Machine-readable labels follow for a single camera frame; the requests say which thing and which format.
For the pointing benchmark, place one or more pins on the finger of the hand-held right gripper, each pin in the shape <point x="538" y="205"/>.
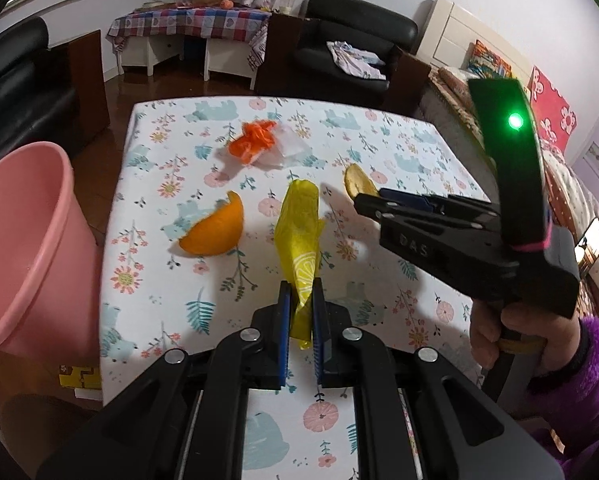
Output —
<point x="409" y="197"/>
<point x="374" y="205"/>

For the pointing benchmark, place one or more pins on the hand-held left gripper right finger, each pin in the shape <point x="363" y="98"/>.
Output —
<point x="317" y="335"/>

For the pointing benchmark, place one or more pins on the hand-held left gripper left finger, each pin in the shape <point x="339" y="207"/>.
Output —
<point x="283" y="335"/>

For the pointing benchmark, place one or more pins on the yellow plastic wrapper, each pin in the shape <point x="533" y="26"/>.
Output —
<point x="299" y="240"/>

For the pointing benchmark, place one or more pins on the pink plastic bucket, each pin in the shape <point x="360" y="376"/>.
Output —
<point x="34" y="260"/>

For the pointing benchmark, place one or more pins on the person's right forearm purple sleeve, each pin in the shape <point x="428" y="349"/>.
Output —
<point x="579" y="395"/>

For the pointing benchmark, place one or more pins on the person's right hand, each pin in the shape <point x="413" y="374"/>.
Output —
<point x="484" y="340"/>

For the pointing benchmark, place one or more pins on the yellow fruit peel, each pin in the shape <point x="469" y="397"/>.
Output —
<point x="355" y="180"/>

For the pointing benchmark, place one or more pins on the bed with patterned blanket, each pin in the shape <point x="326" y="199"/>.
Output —
<point x="569" y="195"/>

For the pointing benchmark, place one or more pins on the translucent white plastic bag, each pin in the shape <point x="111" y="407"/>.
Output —
<point x="292" y="147"/>

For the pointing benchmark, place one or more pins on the floral printed table mat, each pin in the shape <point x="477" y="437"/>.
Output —
<point x="179" y="310"/>

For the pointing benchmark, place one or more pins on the orange peel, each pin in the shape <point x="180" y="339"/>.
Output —
<point x="217" y="232"/>

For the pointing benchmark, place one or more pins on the orange plastic bag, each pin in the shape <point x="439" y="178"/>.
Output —
<point x="252" y="142"/>

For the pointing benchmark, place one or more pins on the floral cloth on armchair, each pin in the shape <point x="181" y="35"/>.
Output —
<point x="357" y="60"/>

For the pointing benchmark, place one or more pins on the colourful printed cushion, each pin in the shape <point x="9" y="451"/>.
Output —
<point x="489" y="60"/>

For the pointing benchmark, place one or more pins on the red flower print cloth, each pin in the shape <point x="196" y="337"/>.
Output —
<point x="552" y="105"/>

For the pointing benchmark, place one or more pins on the white bed headboard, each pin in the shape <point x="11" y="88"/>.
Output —
<point x="459" y="25"/>

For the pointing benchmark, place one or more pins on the black leather armchair with cloth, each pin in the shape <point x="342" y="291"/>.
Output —
<point x="349" y="25"/>

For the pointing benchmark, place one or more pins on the yellow cardboard box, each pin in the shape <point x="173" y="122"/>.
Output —
<point x="79" y="377"/>

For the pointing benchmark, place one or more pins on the clear plastic cup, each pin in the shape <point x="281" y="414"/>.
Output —
<point x="285" y="5"/>

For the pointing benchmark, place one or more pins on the small orange ball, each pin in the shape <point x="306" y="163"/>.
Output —
<point x="228" y="3"/>

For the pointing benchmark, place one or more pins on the checked tablecloth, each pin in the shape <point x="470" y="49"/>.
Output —
<point x="179" y="22"/>

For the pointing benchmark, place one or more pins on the white wooden table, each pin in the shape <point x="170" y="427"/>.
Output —
<point x="139" y="55"/>

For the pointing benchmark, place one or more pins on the black leather armchair wooden sides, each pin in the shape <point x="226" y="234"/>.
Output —
<point x="24" y="95"/>

